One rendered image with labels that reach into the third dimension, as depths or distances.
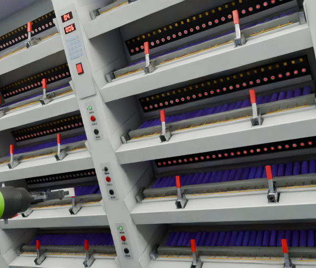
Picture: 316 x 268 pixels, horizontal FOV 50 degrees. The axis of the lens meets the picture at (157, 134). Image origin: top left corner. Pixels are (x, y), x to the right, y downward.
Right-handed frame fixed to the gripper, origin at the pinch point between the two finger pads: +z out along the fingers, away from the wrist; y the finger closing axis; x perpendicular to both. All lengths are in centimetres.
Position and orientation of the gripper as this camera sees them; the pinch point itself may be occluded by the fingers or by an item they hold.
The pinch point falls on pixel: (63, 193)
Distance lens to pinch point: 126.2
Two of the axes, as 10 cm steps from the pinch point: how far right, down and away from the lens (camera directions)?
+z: 5.2, 0.3, 8.5
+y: 8.5, -1.6, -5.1
